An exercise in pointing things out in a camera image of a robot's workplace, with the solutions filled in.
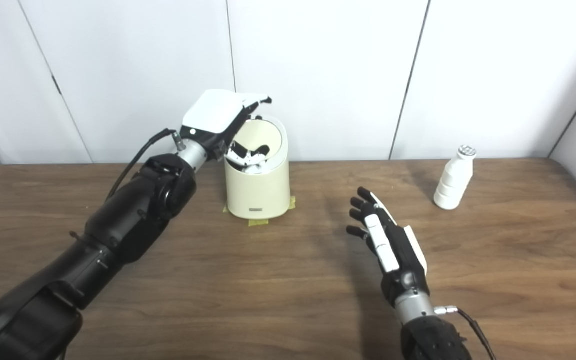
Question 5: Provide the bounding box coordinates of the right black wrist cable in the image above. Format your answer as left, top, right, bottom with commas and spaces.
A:
434, 306, 498, 360

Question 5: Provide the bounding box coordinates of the cream round bin lid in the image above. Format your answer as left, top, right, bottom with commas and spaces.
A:
235, 119, 285, 166

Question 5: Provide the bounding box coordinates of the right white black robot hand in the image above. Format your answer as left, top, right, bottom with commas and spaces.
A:
346, 187, 429, 307

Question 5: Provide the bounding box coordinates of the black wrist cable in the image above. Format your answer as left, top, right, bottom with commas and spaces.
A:
434, 306, 498, 360
105, 128, 187, 201

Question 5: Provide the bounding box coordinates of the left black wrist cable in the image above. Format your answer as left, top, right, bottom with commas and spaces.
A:
105, 128, 187, 201

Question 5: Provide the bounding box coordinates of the small white plastic bottle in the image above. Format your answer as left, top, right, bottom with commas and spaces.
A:
433, 145, 478, 211

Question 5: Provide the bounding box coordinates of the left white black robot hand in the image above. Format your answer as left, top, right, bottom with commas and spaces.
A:
179, 89, 273, 175

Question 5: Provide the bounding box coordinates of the cream-colored round bin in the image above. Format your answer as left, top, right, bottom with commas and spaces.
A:
223, 114, 291, 220

